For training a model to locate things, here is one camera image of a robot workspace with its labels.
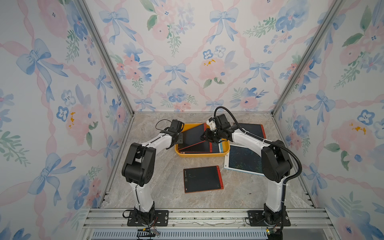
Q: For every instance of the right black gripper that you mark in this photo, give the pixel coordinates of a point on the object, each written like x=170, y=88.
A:
x=205, y=136

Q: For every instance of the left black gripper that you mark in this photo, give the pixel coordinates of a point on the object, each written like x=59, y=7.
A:
x=181, y=138

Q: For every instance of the yellow plastic storage box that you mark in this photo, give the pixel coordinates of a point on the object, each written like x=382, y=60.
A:
x=205, y=155

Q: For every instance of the red writing tablet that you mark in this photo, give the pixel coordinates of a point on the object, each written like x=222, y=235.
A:
x=202, y=179
x=199, y=148
x=255, y=129
x=193, y=136

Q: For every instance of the white blue writing tablet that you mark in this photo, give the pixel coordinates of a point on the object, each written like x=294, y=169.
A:
x=224, y=147
x=243, y=160

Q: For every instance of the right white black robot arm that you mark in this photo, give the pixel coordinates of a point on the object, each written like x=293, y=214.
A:
x=276, y=163

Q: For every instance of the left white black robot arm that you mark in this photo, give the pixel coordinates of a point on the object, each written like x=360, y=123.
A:
x=139, y=165

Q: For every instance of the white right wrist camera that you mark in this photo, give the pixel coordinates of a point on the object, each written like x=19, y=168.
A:
x=211, y=124

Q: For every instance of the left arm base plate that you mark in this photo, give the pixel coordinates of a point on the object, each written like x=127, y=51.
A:
x=158, y=218

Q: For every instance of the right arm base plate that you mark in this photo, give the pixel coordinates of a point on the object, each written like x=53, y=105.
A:
x=261, y=218

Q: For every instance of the aluminium front rail frame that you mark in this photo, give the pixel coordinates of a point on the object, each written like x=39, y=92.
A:
x=208, y=224

